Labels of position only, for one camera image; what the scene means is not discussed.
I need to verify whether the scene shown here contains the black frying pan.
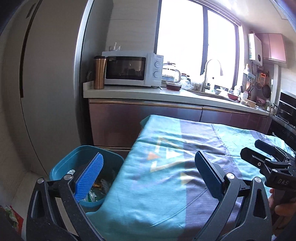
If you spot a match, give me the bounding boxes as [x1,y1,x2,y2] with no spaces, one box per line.
[262,84,271,99]

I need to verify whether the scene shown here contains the green clear snack bag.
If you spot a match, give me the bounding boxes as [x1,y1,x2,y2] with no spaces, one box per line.
[87,185,106,202]

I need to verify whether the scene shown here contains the red bowl on counter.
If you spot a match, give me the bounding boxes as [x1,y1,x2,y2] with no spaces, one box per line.
[227,93,239,101]

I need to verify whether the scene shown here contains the copper travel mug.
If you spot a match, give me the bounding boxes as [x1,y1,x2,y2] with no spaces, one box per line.
[93,56,106,89]

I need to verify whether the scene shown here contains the blue patterned tablecloth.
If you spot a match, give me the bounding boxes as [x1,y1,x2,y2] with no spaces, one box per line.
[87,121,293,240]

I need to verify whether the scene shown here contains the dark brown counter cabinets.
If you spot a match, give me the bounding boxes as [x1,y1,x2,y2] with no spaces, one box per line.
[89,99,271,155]

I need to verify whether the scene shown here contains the white microwave oven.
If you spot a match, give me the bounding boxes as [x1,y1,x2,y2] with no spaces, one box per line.
[102,50,164,87]

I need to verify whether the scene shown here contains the glass electric kettle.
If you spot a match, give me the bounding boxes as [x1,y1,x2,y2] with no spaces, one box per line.
[162,62,181,83]

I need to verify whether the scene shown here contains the teal plastic trash bin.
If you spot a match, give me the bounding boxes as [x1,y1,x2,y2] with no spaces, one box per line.
[50,145,124,212]

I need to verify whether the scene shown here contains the dark red food container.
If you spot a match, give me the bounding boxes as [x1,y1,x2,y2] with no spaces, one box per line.
[166,82,182,91]

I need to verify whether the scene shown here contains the white wall water heater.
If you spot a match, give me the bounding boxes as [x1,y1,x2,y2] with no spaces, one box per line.
[248,33,263,67]

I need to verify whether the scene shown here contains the chrome kitchen faucet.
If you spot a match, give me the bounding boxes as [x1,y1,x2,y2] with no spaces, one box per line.
[201,58,223,92]

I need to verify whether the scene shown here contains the person's right hand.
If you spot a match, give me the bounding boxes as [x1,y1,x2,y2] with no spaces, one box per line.
[268,188,295,230]

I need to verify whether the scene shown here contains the silver refrigerator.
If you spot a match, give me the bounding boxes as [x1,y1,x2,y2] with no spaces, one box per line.
[2,1,93,175]

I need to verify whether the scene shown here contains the pink wall cabinet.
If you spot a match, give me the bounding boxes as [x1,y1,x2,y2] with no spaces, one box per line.
[256,33,287,64]

